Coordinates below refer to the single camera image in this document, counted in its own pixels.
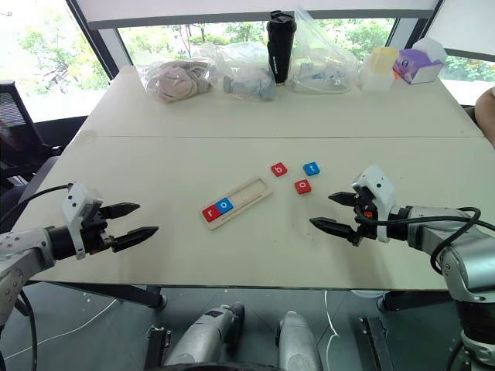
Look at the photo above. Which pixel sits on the wooden letter tray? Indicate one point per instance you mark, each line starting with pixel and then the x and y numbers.
pixel 247 199

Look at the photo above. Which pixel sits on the red letter tile r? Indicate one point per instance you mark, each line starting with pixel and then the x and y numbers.
pixel 210 213

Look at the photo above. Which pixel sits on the plastic bag of grey items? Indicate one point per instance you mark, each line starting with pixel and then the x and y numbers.
pixel 247 69

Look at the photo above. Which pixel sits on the translucent cups with yellow insert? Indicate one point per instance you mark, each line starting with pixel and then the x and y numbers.
pixel 379 67

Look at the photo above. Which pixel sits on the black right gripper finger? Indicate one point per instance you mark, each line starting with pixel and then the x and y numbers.
pixel 332 227
pixel 342 198

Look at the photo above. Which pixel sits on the black travel tumbler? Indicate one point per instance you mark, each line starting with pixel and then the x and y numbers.
pixel 281 46

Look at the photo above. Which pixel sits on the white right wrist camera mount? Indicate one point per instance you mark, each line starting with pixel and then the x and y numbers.
pixel 381 193

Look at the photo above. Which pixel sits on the black table leg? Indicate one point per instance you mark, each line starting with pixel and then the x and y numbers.
pixel 417 300
pixel 127 295

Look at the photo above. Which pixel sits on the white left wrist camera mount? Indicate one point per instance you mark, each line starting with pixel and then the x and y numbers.
pixel 77 201

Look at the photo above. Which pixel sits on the red letter tile o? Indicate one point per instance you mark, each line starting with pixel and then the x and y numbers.
pixel 303 186

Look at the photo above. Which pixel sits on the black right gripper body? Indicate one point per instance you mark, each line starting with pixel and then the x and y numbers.
pixel 364 216

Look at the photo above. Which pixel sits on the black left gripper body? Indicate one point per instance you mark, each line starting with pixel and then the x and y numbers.
pixel 94 232

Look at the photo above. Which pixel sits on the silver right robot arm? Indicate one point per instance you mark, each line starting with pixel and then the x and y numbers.
pixel 460 251

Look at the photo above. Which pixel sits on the black office chair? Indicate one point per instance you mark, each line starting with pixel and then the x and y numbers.
pixel 19 131

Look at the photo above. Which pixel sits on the blue letter tile o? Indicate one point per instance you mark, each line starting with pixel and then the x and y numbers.
pixel 224 205

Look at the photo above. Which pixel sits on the plastic bag of beige items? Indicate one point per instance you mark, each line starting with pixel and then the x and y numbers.
pixel 174 83

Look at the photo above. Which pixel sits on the silver robot leg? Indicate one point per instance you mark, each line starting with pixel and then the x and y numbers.
pixel 295 344
pixel 209 336

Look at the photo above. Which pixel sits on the blue letter tile t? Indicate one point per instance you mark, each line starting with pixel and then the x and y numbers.
pixel 311 168

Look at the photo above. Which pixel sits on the black floor bracket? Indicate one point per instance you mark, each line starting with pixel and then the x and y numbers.
pixel 156 348
pixel 377 340

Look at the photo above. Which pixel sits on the red letter tile b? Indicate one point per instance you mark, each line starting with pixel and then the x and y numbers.
pixel 278 169

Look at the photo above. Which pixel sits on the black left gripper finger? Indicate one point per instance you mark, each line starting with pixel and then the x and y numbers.
pixel 121 210
pixel 135 236

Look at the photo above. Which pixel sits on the purple tissue box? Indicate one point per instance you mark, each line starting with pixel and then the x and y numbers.
pixel 419 65

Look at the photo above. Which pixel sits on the large clear plastic bag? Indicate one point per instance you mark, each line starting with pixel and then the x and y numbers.
pixel 325 65

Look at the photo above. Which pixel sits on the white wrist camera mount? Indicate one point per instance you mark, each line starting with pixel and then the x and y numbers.
pixel 381 193
pixel 77 201

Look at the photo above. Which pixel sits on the person at table edge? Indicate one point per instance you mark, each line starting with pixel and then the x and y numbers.
pixel 486 112

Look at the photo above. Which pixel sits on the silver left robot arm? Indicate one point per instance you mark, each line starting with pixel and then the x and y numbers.
pixel 23 247

